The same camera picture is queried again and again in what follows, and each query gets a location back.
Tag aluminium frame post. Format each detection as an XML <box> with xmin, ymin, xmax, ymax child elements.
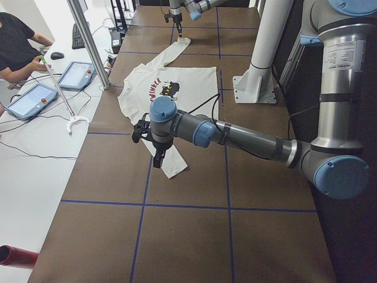
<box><xmin>67</xmin><ymin>0</ymin><xmax>110</xmax><ymax>90</ymax></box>

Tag black power adapter box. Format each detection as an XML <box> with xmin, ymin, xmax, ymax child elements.
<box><xmin>110</xmin><ymin>31</ymin><xmax>122</xmax><ymax>54</ymax></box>

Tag far blue teach pendant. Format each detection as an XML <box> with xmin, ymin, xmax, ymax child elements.
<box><xmin>58</xmin><ymin>61</ymin><xmax>97</xmax><ymax>91</ymax></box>

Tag blue teach pendant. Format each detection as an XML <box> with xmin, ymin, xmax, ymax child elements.
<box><xmin>58</xmin><ymin>61</ymin><xmax>97</xmax><ymax>91</ymax></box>
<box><xmin>5</xmin><ymin>84</ymin><xmax>58</xmax><ymax>120</ymax></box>

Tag black pendant cable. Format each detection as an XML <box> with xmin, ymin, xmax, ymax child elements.
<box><xmin>0</xmin><ymin>68</ymin><xmax>92</xmax><ymax>161</ymax></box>

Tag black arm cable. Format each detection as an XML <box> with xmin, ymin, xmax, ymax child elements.
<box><xmin>188</xmin><ymin>93</ymin><xmax>295</xmax><ymax>162</ymax></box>

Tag black computer mouse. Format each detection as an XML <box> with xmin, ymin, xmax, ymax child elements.
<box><xmin>50</xmin><ymin>52</ymin><xmax>64</xmax><ymax>60</ymax></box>

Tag white camera mast with base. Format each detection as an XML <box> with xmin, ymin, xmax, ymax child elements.
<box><xmin>233</xmin><ymin>0</ymin><xmax>293</xmax><ymax>104</ymax></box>

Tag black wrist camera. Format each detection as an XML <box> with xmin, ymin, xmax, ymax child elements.
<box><xmin>132</xmin><ymin>113</ymin><xmax>154</xmax><ymax>143</ymax></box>
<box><xmin>164</xmin><ymin>12</ymin><xmax>174</xmax><ymax>24</ymax></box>

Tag black keyboard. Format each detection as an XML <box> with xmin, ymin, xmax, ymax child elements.
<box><xmin>71</xmin><ymin>24</ymin><xmax>85</xmax><ymax>50</ymax></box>

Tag person in black shirt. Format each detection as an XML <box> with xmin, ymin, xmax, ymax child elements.
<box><xmin>0</xmin><ymin>12</ymin><xmax>55</xmax><ymax>116</ymax></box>

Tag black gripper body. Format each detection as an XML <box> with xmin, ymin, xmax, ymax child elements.
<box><xmin>152</xmin><ymin>134</ymin><xmax>173</xmax><ymax>154</ymax></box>
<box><xmin>173</xmin><ymin>14</ymin><xmax>181</xmax><ymax>24</ymax></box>

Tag white reacher grabber stick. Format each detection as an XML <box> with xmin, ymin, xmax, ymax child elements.
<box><xmin>39</xmin><ymin>55</ymin><xmax>90</xmax><ymax>136</ymax></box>

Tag near blue teach pendant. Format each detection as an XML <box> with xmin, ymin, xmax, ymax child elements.
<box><xmin>5</xmin><ymin>84</ymin><xmax>58</xmax><ymax>120</ymax></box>

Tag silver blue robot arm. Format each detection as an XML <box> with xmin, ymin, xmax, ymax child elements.
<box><xmin>145</xmin><ymin>1</ymin><xmax>376</xmax><ymax>199</ymax></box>
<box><xmin>164</xmin><ymin>0</ymin><xmax>225</xmax><ymax>38</ymax></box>

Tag red cylinder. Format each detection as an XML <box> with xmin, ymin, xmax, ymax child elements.
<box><xmin>1</xmin><ymin>245</ymin><xmax>39</xmax><ymax>269</ymax></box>

